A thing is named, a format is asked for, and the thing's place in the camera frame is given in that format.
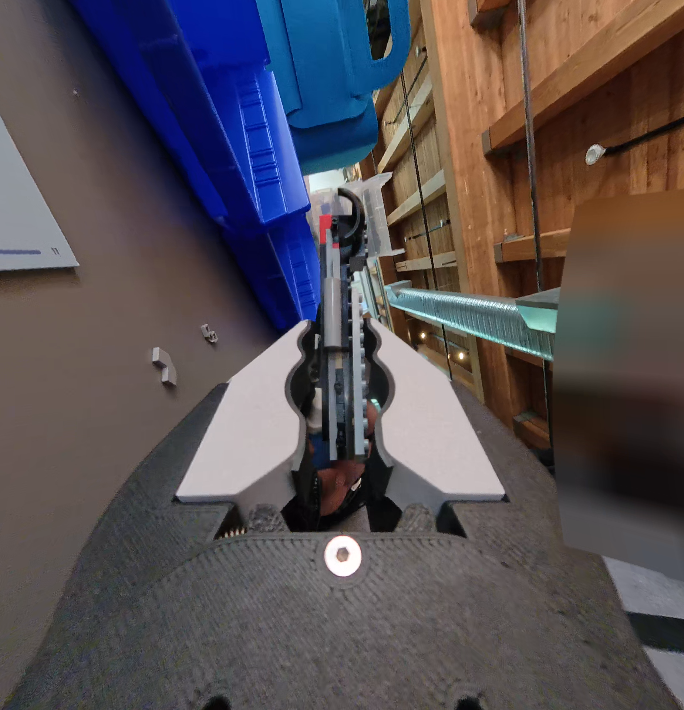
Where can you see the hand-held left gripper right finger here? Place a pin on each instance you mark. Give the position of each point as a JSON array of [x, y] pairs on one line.
[[441, 444]]

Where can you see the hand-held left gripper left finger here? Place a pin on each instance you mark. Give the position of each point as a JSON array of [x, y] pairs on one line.
[[242, 444]]

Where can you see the long grey studded brick plate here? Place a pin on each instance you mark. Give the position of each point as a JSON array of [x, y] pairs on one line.
[[357, 427]]

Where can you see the black grey toy brick assembly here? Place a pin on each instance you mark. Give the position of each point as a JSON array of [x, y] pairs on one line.
[[333, 316]]

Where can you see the light blue instruction booklet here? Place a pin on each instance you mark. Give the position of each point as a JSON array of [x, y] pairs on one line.
[[20, 222]]

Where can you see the blue plastic storage bin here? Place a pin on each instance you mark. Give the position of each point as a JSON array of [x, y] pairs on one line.
[[286, 266], [208, 111]]

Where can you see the grey corner brick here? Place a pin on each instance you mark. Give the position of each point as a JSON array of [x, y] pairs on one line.
[[167, 374]]

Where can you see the small grey brick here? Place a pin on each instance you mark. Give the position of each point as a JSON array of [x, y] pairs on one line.
[[208, 334]]

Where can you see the clear plastic container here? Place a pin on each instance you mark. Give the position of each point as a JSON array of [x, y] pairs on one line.
[[378, 222]]

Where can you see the person's grey shirt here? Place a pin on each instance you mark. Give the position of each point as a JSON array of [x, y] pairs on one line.
[[652, 588]]

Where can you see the ceiling light bulb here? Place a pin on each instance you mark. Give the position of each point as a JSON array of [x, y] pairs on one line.
[[595, 154]]

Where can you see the teal plastic container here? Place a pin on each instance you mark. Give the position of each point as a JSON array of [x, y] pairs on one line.
[[330, 83]]

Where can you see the silver ventilation duct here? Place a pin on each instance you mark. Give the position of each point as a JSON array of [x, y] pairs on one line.
[[469, 316]]

